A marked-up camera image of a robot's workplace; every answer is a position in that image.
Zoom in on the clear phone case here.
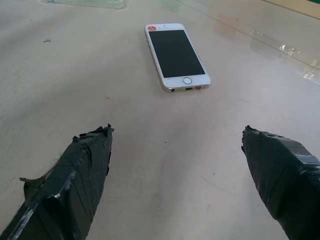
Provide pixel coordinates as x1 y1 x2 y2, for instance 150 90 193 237
41 0 129 11

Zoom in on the white smartphone with dark screen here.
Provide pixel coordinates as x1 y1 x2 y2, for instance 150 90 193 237
144 23 212 94

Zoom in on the clear tape strip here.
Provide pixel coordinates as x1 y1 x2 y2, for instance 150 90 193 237
246 28 320 81

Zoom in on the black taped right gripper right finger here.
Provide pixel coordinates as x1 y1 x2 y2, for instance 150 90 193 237
241 125 320 240

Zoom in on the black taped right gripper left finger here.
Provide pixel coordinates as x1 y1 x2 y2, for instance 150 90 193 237
0 123 115 240

